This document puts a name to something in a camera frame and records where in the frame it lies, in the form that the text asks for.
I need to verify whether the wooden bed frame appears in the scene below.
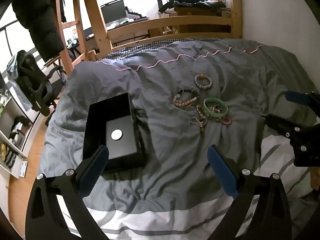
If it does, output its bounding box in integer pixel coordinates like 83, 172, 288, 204
72, 0, 243, 68

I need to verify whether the white floor scale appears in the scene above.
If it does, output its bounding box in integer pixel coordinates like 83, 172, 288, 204
18, 161, 28, 178

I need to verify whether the thin chain bracelet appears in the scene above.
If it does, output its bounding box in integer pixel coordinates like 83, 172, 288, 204
195, 104, 208, 118

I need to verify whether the black office chair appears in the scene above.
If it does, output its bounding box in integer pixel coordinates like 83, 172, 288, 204
15, 50, 68, 127

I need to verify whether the white bead bracelet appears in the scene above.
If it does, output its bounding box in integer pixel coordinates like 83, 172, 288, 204
194, 74, 213, 89

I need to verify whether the silver keychain charm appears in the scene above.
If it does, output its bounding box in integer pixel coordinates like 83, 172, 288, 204
191, 117, 208, 133

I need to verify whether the white bookshelf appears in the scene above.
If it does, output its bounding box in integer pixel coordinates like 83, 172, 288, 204
0, 75, 48, 178

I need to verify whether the black puffer jacket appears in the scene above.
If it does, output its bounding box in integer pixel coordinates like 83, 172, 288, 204
11, 0, 67, 62

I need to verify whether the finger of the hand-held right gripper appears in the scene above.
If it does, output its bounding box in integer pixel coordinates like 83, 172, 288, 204
284, 91, 320, 120
264, 114, 320, 167

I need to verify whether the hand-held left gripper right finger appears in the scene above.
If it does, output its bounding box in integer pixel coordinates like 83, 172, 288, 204
207, 144, 293, 240

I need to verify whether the checkered bed sheet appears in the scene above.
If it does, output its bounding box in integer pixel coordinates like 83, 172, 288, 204
99, 39, 177, 61

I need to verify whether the wooden ladder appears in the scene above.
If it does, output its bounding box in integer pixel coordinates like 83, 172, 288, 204
55, 0, 87, 75

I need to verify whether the grey duvet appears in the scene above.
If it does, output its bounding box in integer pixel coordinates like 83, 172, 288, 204
39, 37, 320, 240

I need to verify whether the black jewelry box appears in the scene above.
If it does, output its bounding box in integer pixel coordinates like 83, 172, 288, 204
82, 92, 147, 175

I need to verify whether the pink and black bead bracelet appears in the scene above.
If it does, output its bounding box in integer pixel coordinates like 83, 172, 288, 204
173, 89, 200, 107

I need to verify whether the wooden desk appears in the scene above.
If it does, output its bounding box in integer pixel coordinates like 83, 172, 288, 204
172, 6, 232, 18

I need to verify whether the green jade bangle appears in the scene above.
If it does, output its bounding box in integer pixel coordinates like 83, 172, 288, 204
203, 97, 228, 119

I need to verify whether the black computer monitor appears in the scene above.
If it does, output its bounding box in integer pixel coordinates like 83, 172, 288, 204
100, 0, 126, 25

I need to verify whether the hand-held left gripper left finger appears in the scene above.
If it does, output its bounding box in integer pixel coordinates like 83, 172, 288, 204
25, 144, 110, 240

